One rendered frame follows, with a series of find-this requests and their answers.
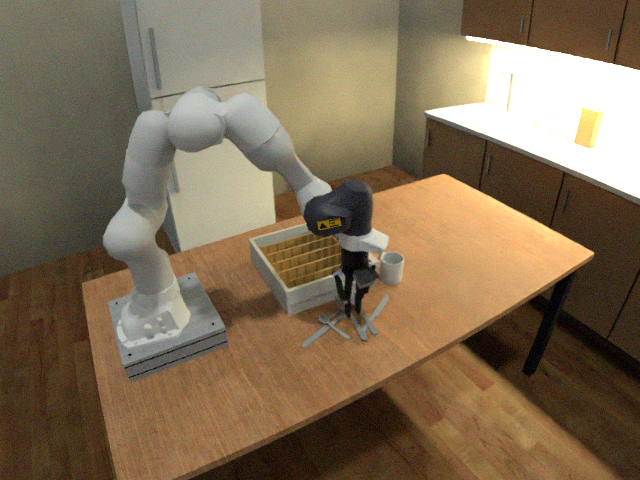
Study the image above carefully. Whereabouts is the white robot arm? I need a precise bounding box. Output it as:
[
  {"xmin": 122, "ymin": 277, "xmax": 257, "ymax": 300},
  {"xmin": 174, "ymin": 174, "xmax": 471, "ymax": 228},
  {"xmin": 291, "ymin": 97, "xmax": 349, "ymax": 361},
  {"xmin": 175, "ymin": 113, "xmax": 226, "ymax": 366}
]
[{"xmin": 103, "ymin": 86, "xmax": 389, "ymax": 350}]

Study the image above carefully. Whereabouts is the wooden cutlery tray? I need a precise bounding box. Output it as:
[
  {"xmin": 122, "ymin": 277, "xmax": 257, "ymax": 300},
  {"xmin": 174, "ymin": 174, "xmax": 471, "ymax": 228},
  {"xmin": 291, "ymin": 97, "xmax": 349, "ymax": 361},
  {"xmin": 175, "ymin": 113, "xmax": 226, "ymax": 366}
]
[{"xmin": 259, "ymin": 233, "xmax": 341, "ymax": 289}]

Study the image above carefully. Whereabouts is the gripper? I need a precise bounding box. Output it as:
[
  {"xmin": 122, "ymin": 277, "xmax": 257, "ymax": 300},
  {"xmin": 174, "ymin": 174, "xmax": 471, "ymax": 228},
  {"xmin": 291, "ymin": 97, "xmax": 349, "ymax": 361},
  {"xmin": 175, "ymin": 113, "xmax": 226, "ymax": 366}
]
[{"xmin": 332, "ymin": 247, "xmax": 376, "ymax": 318}]

